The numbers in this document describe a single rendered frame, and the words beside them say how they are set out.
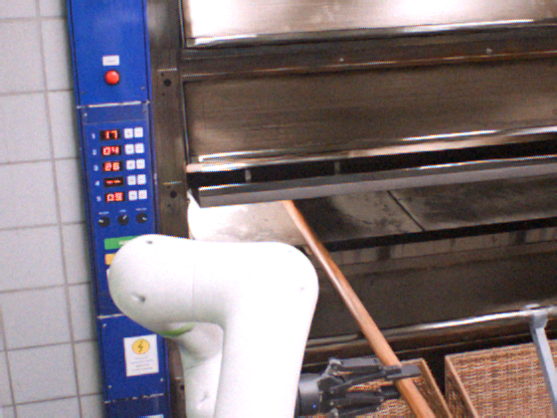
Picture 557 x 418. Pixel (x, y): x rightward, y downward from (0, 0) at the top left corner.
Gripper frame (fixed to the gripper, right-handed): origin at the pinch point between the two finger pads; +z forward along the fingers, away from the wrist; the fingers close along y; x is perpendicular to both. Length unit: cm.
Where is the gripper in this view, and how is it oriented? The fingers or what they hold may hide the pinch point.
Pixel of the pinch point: (400, 380)
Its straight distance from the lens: 173.1
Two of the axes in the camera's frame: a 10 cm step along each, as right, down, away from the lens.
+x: 2.3, 3.9, -8.9
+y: 0.0, 9.2, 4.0
